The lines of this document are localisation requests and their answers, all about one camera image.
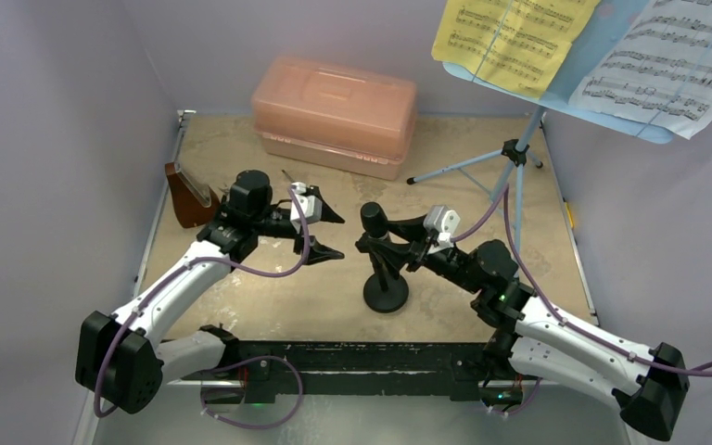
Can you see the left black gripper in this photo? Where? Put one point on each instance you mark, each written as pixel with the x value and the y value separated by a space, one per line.
pixel 319 251

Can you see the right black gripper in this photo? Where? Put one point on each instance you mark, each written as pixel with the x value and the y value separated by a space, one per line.
pixel 411 247

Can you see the black microphone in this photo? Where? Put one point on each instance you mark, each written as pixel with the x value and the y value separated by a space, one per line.
pixel 374 220

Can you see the black round microphone stand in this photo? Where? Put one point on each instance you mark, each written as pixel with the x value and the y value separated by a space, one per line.
pixel 382 291

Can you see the clear plastic metronome cover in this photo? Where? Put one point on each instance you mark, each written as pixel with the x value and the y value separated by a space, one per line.
pixel 198 190

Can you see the brown wooden metronome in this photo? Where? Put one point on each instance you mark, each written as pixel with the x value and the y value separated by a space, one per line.
pixel 188 212

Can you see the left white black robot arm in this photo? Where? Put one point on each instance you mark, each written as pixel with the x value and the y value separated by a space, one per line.
pixel 123 356

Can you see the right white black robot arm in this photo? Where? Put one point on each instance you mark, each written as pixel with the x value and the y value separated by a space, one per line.
pixel 536 338

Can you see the black yellow screwdriver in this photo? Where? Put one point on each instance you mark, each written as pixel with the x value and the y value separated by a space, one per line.
pixel 288 176

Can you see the pink plastic storage box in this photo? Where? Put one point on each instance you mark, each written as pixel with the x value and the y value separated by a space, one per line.
pixel 335 116

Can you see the yellow sheet music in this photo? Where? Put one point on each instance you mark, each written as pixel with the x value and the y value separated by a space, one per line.
pixel 515 45

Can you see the light blue music stand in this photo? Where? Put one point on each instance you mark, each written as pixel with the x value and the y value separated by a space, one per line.
pixel 608 21

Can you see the white sheet music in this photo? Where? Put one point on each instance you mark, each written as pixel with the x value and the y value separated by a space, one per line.
pixel 660 73

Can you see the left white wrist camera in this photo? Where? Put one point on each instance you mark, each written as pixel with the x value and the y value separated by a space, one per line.
pixel 310 205

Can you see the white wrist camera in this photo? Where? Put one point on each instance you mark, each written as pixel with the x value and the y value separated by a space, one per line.
pixel 440 223
pixel 310 205

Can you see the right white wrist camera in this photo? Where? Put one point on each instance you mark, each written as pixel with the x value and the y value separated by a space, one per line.
pixel 440 223

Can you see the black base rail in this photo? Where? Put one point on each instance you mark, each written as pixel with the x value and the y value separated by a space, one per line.
pixel 458 371

